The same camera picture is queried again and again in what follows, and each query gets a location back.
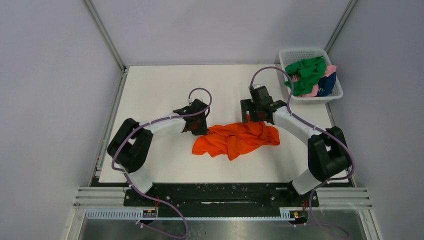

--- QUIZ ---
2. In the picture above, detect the green t-shirt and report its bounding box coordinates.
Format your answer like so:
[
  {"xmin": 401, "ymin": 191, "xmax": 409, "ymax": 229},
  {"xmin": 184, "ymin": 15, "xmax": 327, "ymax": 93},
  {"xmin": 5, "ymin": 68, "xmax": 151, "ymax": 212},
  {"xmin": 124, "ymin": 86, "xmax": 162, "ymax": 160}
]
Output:
[{"xmin": 285, "ymin": 56, "xmax": 327, "ymax": 97}]

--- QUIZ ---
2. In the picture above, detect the navy blue t-shirt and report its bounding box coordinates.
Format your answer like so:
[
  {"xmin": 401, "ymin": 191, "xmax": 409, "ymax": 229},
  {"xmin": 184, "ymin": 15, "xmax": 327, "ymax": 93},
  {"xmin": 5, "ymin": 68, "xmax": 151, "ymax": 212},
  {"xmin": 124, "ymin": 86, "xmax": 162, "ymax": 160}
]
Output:
[{"xmin": 316, "ymin": 72, "xmax": 336, "ymax": 97}]

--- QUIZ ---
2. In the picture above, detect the orange t-shirt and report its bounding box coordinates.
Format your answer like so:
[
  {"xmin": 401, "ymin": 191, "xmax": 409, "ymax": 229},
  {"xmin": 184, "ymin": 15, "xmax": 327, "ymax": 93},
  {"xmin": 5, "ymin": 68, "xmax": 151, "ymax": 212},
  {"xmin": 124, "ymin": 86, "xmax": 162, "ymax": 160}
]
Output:
[{"xmin": 191, "ymin": 119, "xmax": 281, "ymax": 161}]

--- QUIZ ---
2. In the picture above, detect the aluminium frame rail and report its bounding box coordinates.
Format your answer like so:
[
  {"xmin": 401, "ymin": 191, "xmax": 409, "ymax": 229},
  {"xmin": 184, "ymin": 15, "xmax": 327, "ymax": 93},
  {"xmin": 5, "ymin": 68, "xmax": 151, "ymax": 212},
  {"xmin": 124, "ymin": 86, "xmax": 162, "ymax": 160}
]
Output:
[{"xmin": 74, "ymin": 187, "xmax": 373, "ymax": 210}]

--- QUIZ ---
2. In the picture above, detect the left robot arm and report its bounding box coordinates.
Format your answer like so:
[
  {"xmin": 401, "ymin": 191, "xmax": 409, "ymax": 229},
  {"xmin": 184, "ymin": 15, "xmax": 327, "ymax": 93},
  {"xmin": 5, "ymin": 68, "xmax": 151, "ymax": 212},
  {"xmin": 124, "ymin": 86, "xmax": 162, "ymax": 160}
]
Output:
[{"xmin": 106, "ymin": 98, "xmax": 210, "ymax": 206}]

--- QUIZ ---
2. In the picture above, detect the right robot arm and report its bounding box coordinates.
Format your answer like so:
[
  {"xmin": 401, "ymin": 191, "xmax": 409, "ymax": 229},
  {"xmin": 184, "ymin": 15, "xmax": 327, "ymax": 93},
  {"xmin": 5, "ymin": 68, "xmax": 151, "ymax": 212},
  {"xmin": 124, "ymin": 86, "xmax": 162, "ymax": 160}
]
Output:
[{"xmin": 240, "ymin": 85, "xmax": 352, "ymax": 206}]

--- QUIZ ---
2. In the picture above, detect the pink t-shirt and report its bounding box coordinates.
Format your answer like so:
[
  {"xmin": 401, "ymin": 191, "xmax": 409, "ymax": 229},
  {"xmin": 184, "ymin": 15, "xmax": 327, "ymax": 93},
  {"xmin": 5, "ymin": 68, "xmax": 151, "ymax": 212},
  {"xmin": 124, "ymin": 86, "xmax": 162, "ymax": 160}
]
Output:
[{"xmin": 292, "ymin": 65, "xmax": 337, "ymax": 98}]

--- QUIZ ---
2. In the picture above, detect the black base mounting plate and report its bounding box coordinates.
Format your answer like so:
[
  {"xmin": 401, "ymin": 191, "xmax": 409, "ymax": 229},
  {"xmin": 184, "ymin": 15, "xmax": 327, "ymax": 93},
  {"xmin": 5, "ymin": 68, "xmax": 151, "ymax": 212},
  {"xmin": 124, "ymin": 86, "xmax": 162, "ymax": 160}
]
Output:
[{"xmin": 123, "ymin": 182, "xmax": 321, "ymax": 219}]

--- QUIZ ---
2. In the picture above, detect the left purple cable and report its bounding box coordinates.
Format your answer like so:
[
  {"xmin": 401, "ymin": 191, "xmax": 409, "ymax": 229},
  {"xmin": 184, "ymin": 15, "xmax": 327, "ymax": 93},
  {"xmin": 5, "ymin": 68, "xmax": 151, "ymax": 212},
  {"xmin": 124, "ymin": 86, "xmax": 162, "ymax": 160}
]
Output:
[{"xmin": 110, "ymin": 87, "xmax": 213, "ymax": 240}]

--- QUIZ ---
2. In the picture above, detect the white cable duct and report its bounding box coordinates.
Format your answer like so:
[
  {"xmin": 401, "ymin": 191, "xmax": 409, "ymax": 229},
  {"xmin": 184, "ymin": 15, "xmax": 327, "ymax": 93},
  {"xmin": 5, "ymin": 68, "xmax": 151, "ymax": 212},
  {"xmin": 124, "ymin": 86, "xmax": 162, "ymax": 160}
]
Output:
[{"xmin": 85, "ymin": 208, "xmax": 301, "ymax": 221}]

